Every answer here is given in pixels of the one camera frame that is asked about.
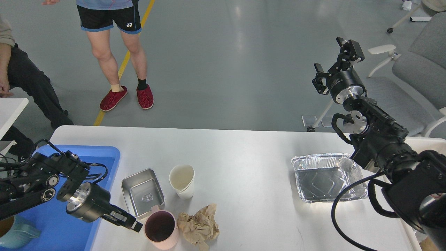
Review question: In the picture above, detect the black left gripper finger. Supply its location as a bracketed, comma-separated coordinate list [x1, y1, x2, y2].
[110, 204, 136, 223]
[101, 213, 143, 233]

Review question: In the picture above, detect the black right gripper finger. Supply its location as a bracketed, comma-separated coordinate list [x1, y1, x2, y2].
[336, 37, 365, 71]
[312, 62, 331, 95]

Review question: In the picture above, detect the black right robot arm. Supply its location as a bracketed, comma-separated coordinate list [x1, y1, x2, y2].
[312, 37, 446, 251]

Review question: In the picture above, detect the standing person in shorts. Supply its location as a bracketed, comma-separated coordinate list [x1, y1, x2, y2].
[42, 0, 154, 112]

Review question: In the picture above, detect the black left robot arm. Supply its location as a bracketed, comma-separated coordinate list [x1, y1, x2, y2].
[0, 141, 143, 232]

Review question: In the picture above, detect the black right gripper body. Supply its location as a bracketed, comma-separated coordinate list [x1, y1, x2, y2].
[323, 68, 366, 104]

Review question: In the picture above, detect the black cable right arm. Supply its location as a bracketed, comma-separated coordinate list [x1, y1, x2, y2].
[331, 173, 387, 251]

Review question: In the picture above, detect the white chair base far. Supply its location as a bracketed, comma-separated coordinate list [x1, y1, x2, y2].
[386, 0, 446, 34]

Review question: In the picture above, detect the teal ceramic mug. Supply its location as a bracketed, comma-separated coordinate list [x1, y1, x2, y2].
[0, 215, 41, 249]

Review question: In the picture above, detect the aluminium foil tray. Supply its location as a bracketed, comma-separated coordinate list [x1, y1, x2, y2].
[291, 153, 363, 203]

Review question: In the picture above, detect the seated person in black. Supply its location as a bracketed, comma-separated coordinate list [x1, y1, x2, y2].
[0, 14, 74, 157]

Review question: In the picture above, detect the white paper cup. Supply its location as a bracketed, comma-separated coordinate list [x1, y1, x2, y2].
[169, 164, 195, 199]

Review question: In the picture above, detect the blue plastic tray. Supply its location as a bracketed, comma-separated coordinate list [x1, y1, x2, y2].
[1, 145, 121, 251]

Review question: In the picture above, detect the square stainless steel tray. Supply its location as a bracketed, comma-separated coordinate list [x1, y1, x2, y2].
[121, 169, 165, 220]

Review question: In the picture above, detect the grey office chair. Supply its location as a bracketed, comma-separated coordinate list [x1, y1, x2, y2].
[359, 12, 445, 138]

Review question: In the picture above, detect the white side table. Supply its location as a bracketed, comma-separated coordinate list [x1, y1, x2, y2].
[0, 97, 29, 139]

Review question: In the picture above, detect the pink mug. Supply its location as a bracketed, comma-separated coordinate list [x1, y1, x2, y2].
[144, 205, 179, 250]

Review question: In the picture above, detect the crumpled brown paper napkin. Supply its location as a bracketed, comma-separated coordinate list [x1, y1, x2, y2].
[177, 203, 220, 251]

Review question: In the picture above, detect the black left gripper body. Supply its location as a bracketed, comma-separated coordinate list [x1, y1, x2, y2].
[57, 182, 120, 223]

